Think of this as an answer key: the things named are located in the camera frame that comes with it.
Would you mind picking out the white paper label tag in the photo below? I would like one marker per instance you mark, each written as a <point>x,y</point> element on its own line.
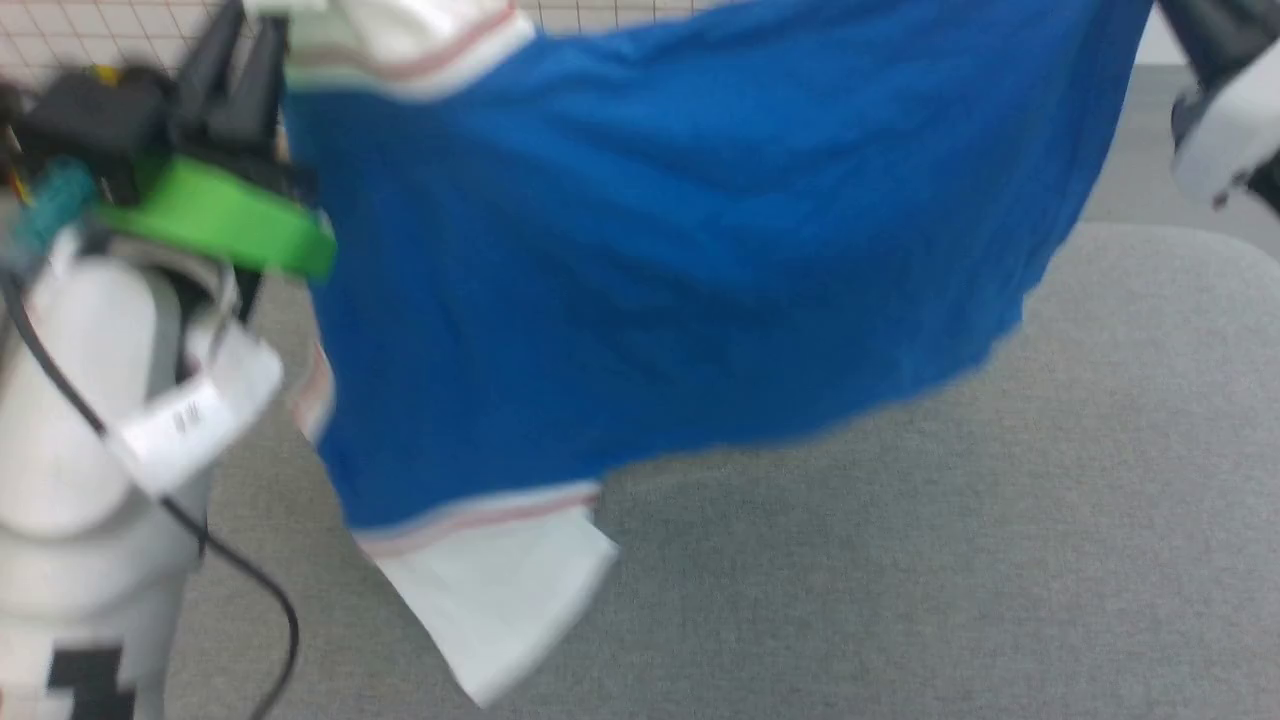
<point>190,415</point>

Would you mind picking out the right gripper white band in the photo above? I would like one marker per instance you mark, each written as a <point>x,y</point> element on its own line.
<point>1230,130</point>

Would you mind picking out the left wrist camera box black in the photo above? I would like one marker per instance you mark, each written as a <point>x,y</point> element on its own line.
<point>90,115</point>

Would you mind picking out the blue and white garment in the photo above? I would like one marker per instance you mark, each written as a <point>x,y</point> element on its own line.
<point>650,250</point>

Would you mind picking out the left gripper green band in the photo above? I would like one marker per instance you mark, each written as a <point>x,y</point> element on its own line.
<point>220,215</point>

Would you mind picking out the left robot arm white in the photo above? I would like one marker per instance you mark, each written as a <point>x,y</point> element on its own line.
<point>80,400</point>

